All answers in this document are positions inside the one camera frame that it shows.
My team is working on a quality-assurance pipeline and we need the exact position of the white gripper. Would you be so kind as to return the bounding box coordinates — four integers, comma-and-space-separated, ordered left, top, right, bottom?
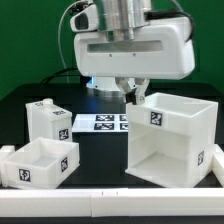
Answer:
74, 17, 195, 104

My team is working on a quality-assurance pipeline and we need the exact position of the white marker tag plate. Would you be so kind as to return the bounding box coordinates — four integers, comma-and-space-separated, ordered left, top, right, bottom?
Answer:
72, 114, 128, 133

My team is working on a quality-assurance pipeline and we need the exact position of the white drawer tray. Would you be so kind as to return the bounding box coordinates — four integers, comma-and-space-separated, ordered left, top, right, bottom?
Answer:
1, 138, 80, 189

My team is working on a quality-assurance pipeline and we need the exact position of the white rail block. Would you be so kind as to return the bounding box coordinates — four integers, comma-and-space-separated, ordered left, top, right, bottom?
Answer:
0, 145, 15, 185
212, 145, 224, 188

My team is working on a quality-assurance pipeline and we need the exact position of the white left rail block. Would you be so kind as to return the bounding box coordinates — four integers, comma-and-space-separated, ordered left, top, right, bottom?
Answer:
0, 145, 15, 185

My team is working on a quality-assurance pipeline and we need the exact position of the white right rail block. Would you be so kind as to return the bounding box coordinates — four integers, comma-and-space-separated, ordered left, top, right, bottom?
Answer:
212, 145, 224, 188

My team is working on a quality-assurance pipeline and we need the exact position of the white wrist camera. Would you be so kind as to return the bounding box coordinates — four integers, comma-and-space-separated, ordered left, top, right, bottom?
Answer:
70, 3, 99, 32

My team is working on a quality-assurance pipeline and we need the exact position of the white front rail bar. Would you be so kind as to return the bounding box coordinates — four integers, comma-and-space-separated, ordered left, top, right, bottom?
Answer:
0, 188, 224, 217

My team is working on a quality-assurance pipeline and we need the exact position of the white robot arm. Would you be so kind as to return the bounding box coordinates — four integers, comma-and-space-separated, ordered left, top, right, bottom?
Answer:
70, 0, 195, 104

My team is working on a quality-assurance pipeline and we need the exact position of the large white drawer housing box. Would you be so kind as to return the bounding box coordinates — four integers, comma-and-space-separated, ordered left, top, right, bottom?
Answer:
126, 93, 218, 188

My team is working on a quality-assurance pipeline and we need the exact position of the white drawer with knob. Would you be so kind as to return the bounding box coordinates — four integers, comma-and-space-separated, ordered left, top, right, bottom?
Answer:
26, 98, 72, 142

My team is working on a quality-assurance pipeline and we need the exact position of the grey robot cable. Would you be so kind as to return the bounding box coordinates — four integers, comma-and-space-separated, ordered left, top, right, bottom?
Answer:
57, 1, 84, 84

